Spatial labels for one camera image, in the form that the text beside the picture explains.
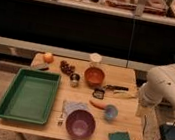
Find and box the grey scrub block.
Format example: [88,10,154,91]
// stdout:
[31,63,49,71]

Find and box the small blue cup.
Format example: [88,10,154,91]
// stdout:
[104,105,118,121]

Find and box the bunch of dark grapes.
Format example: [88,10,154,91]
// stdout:
[60,60,75,75]

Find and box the grey cloth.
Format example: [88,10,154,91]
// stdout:
[63,100,88,116]

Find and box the orange fruit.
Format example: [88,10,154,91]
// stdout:
[43,52,54,64]

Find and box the orange bowl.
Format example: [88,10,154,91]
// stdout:
[84,67,105,87]

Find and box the green plastic tray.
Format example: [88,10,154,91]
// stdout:
[0,68,61,125]

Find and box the purple bowl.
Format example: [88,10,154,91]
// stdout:
[65,109,96,140]

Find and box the wooden table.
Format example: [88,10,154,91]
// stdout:
[0,47,158,140]

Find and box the metal fork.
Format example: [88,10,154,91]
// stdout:
[57,100,66,126]

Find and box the black handled knife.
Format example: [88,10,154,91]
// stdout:
[104,84,129,91]

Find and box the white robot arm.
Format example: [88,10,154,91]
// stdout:
[136,63,175,117]

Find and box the orange carrot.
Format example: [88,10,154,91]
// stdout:
[90,100,106,110]

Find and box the small metal cup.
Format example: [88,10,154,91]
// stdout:
[69,73,81,88]

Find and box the green sponge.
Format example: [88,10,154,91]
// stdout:
[108,131,131,140]

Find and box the black box on floor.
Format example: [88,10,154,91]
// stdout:
[159,124,175,140]

